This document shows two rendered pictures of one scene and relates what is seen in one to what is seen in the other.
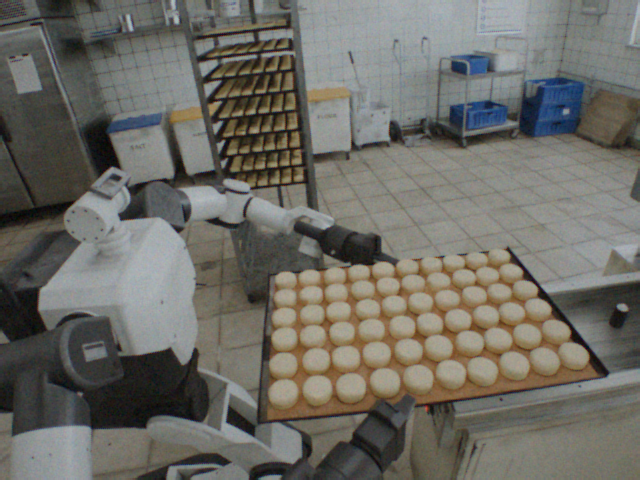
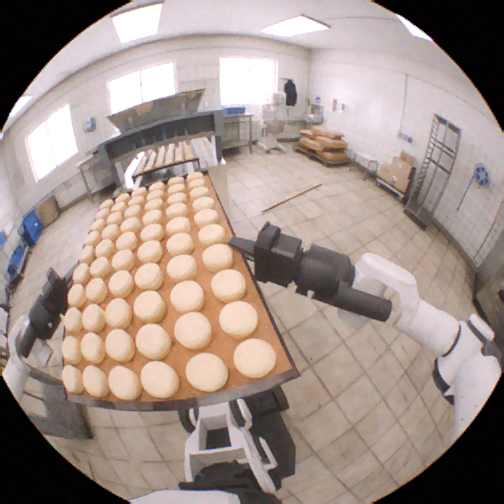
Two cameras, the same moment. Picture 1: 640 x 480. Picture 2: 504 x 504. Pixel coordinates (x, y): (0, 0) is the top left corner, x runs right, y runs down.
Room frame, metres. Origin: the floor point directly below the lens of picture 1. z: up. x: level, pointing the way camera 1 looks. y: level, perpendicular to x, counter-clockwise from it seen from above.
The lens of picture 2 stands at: (0.43, 0.13, 1.25)
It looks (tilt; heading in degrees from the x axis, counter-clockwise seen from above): 47 degrees down; 250
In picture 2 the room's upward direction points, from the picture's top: straight up
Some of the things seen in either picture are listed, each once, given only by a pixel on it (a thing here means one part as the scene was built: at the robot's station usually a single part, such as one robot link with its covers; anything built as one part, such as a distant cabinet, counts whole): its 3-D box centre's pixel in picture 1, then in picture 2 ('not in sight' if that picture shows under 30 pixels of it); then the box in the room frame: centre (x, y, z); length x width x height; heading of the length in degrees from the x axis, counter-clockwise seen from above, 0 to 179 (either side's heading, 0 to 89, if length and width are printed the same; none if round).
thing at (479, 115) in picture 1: (477, 114); (15, 260); (4.46, -2.02, 0.29); 0.56 x 0.38 x 0.20; 106
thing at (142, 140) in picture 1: (147, 150); not in sight; (4.08, 1.76, 0.38); 0.64 x 0.54 x 0.77; 10
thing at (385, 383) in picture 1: (384, 383); (218, 258); (0.41, -0.08, 1.01); 0.05 x 0.05 x 0.02
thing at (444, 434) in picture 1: (433, 385); not in sight; (0.56, -0.23, 0.77); 0.24 x 0.04 x 0.14; 0
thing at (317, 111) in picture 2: not in sight; (314, 114); (-2.67, -3.98, 0.93); 0.99 x 0.38 x 1.09; 98
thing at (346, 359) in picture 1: (346, 359); (187, 297); (0.47, -0.02, 1.01); 0.05 x 0.05 x 0.02
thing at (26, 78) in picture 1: (24, 73); not in sight; (3.43, 2.36, 1.39); 0.22 x 0.03 x 0.31; 98
